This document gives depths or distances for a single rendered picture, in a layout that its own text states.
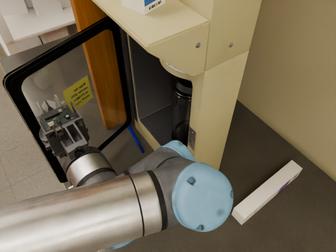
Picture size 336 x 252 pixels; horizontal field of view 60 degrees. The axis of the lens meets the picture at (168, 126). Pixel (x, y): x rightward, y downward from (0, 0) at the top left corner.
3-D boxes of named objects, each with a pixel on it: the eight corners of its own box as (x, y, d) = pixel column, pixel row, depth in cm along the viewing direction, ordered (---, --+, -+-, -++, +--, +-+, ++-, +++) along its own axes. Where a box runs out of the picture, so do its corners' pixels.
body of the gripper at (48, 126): (71, 98, 56) (99, 138, 50) (81, 126, 63) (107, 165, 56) (32, 114, 53) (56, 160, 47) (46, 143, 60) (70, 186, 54)
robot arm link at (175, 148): (217, 182, 45) (159, 225, 42) (189, 170, 56) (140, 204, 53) (193, 139, 44) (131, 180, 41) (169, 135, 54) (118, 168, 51)
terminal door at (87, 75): (132, 122, 100) (117, 12, 69) (61, 185, 84) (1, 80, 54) (131, 121, 100) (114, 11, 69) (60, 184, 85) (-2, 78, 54)
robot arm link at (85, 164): (118, 182, 54) (77, 206, 51) (106, 165, 57) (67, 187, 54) (112, 160, 48) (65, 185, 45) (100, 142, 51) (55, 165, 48)
